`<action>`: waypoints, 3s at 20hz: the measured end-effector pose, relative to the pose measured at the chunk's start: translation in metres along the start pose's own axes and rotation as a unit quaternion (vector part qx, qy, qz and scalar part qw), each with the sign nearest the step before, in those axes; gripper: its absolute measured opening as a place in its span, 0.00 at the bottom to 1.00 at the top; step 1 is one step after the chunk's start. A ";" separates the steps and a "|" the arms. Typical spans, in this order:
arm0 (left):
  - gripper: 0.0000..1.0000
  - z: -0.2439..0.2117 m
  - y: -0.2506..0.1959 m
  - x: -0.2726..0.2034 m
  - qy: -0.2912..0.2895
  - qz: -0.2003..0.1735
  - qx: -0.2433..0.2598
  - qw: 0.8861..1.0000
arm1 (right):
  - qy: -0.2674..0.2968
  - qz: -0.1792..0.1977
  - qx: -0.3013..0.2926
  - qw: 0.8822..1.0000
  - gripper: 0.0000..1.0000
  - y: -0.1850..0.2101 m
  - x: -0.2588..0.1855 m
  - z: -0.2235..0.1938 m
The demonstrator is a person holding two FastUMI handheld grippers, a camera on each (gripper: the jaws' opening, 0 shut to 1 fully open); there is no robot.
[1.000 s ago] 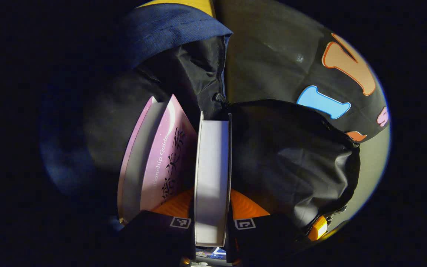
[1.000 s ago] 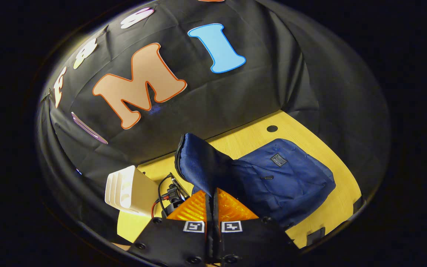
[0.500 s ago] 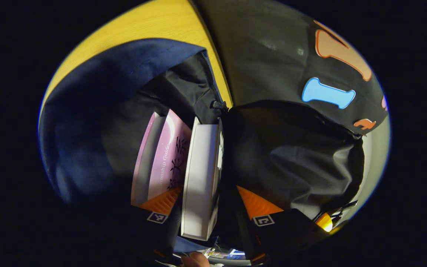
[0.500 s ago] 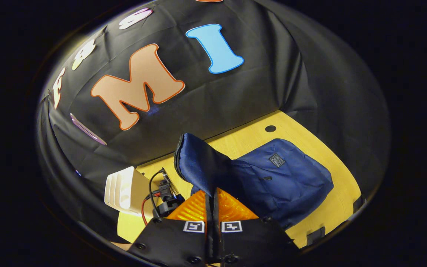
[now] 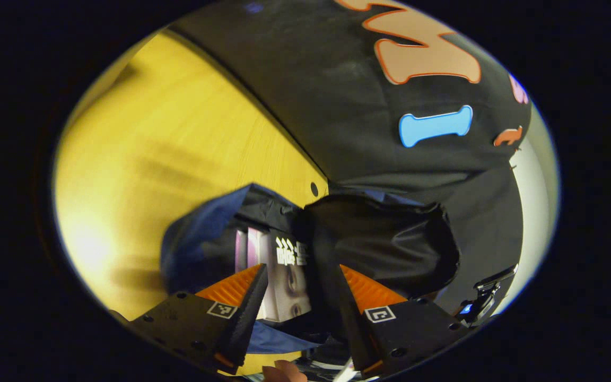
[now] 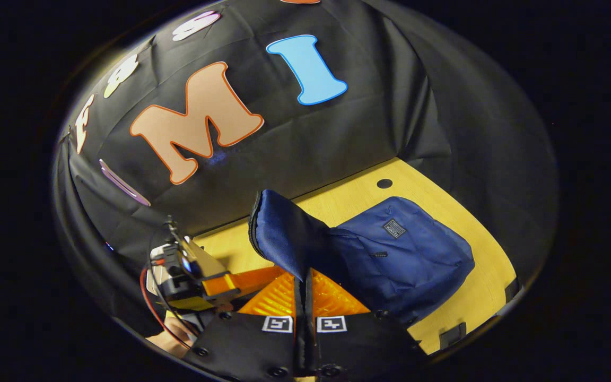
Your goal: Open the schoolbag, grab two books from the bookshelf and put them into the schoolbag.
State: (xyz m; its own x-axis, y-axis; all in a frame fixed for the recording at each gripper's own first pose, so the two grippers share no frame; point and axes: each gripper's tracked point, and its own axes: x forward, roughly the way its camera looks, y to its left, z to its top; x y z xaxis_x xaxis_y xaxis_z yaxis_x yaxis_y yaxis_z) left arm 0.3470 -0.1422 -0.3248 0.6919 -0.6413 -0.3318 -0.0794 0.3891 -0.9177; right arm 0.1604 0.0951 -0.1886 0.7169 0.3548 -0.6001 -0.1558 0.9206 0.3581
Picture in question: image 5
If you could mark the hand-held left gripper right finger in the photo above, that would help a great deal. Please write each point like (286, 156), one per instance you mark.
(350, 323)

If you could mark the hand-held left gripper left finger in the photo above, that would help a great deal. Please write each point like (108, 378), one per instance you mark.
(250, 313)

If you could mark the white book with face cover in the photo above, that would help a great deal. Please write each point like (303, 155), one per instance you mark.
(287, 281)

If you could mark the pink book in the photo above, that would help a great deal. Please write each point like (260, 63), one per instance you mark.
(250, 249)

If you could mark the blue schoolbag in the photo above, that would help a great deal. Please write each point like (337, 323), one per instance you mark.
(385, 244)

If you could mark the black backdrop cloth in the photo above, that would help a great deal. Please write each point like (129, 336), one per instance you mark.
(348, 106)

